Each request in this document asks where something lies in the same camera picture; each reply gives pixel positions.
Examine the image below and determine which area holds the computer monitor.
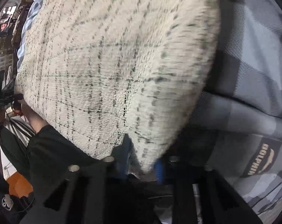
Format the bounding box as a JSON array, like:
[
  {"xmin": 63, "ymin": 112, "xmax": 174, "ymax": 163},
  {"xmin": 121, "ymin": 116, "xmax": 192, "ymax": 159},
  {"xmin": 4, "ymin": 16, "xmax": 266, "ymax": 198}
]
[{"xmin": 0, "ymin": 5, "xmax": 17, "ymax": 38}]

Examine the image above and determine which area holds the person's left forearm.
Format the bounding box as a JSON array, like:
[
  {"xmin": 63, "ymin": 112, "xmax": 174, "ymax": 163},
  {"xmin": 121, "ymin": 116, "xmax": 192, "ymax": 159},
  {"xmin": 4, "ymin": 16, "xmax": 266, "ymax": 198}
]
[{"xmin": 21, "ymin": 103, "xmax": 102, "ymax": 166}]

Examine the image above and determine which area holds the striped cloth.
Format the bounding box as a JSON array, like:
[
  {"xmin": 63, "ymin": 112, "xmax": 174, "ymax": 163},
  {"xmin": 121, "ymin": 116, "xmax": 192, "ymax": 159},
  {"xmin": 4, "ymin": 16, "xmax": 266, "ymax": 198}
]
[{"xmin": 2, "ymin": 117, "xmax": 35, "ymax": 147}]

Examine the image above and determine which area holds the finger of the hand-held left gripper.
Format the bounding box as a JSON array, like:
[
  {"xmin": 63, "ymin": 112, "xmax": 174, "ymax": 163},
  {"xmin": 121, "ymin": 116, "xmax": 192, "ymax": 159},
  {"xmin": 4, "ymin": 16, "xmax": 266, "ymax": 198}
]
[{"xmin": 1, "ymin": 93, "xmax": 23, "ymax": 103}]

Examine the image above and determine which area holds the cream plaid jacket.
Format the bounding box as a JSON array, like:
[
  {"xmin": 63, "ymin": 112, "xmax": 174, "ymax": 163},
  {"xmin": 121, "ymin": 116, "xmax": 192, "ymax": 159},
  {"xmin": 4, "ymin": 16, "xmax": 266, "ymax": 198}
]
[{"xmin": 14, "ymin": 0, "xmax": 222, "ymax": 174}]

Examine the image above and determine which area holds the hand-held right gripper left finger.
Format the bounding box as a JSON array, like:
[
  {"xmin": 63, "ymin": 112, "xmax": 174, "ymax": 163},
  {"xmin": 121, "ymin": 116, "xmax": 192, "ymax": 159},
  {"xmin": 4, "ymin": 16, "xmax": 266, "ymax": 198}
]
[{"xmin": 20, "ymin": 134, "xmax": 155, "ymax": 224}]

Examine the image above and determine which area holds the orange object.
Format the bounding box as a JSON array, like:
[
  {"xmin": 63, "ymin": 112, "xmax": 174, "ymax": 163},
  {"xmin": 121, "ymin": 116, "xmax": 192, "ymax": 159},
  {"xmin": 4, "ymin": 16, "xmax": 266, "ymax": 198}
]
[{"xmin": 6, "ymin": 171, "xmax": 34, "ymax": 197}]

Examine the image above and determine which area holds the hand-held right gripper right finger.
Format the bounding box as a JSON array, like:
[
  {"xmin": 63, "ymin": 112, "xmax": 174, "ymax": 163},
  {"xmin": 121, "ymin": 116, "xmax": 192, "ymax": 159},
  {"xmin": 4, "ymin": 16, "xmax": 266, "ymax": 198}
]
[{"xmin": 155, "ymin": 156, "xmax": 262, "ymax": 224}]

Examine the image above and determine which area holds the blue grey checked bedsheet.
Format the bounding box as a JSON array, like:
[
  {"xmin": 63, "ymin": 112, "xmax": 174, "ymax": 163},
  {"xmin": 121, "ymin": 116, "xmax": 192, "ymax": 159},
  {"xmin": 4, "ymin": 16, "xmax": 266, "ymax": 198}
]
[{"xmin": 16, "ymin": 0, "xmax": 282, "ymax": 224}]

